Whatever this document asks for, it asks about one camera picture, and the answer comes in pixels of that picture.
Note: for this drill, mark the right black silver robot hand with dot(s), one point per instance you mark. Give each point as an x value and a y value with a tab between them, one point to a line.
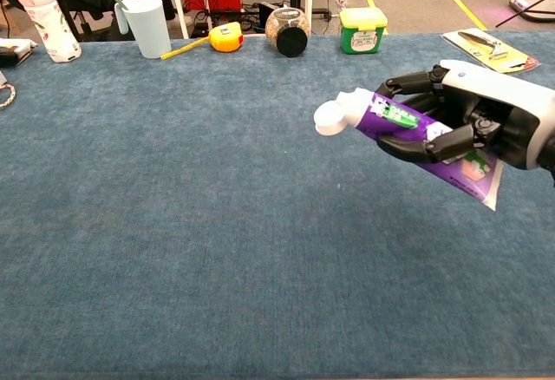
498	93

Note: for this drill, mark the purple white toothpaste tube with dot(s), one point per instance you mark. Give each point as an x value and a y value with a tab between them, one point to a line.
373	115

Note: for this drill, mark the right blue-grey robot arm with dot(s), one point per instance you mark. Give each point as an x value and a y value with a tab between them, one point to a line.
548	159

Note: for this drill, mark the drink bottle yellow cap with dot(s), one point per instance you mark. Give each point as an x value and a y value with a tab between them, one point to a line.
56	28

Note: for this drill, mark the razor on yellow blister card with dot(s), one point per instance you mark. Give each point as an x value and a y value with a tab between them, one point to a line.
498	56

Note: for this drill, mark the thin black stand leg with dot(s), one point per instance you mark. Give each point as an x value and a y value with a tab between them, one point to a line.
524	12

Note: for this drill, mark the green box yellow lid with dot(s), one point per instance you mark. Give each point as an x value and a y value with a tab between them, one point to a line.
362	37

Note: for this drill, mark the round glass jar black lid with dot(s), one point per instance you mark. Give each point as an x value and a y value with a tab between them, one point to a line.
291	41

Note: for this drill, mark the yellow tape measure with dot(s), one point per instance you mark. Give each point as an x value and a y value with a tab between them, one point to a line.
225	39

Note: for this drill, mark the blue carpet table mat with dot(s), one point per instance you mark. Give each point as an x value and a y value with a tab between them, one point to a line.
173	224

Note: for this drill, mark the light blue plastic cup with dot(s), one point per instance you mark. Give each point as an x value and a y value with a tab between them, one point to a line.
149	28

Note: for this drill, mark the white snack packet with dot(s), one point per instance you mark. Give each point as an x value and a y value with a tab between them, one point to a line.
13	48

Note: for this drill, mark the white folding frame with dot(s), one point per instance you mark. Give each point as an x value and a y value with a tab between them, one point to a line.
179	2

